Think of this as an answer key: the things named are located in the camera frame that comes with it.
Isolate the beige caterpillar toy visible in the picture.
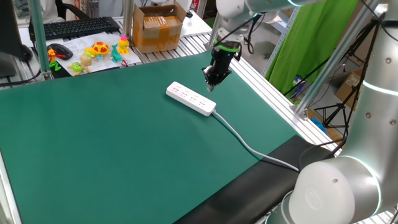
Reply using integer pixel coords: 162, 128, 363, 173
80, 51, 96, 74

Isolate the black computer mouse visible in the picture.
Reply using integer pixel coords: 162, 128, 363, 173
47, 43, 74, 61

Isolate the black monitor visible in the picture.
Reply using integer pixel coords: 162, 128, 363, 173
0, 0, 34, 78

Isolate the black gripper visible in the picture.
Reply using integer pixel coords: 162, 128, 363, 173
202, 49, 242, 92

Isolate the green table mat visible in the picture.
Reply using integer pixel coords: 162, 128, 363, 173
0, 51, 300, 224

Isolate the blue plastic object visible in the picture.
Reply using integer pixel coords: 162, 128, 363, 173
310, 116, 329, 135

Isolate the teal dolphin toy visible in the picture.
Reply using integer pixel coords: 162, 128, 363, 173
110, 43, 123, 63

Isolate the white four-outlet power strip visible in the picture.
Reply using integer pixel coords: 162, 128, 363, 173
165, 81, 217, 118

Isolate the black tripod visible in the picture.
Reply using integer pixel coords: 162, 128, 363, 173
313, 18, 379, 128

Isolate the open cardboard box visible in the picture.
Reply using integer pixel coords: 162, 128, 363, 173
335, 67, 364, 108

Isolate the white side table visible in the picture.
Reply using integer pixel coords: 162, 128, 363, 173
179, 11, 213, 37

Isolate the grey power strip cable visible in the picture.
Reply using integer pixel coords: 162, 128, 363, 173
212, 110, 300, 173

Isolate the black monitor cable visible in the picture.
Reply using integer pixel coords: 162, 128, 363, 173
0, 68, 43, 88

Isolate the yellow orange turtle toy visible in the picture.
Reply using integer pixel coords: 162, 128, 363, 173
84, 41, 111, 57

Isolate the bright green cloth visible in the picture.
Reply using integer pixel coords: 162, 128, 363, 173
264, 0, 360, 96

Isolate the yellow chick toy pink hat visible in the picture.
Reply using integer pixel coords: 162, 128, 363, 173
117, 35, 131, 55

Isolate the black office chair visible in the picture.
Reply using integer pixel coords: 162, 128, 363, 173
55, 0, 91, 21

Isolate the black table mat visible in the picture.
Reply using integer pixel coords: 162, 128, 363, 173
174, 134, 335, 224

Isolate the green headed snail toy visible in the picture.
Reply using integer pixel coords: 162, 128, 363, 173
67, 62, 85, 77

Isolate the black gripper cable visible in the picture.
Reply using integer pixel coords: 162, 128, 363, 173
213, 14, 262, 55

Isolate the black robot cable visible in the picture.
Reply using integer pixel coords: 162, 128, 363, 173
298, 136, 348, 170

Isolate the black keyboard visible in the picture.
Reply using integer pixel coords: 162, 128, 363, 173
28, 16, 121, 42

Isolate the aluminium frame post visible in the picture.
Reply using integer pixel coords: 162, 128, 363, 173
292, 0, 385, 121
28, 0, 53, 81
122, 0, 135, 37
205, 12, 223, 50

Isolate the white printed paper sheet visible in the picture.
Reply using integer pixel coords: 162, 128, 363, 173
46, 30, 142, 77

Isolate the taped cardboard box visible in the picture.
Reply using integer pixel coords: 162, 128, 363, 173
132, 2, 187, 54

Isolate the red yellow green figure toy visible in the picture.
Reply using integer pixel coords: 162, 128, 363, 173
47, 49, 67, 72

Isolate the white slotted shelf upright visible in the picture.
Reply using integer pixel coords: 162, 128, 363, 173
262, 12, 295, 77

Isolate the blue white package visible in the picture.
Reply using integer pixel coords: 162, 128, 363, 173
292, 74, 308, 101

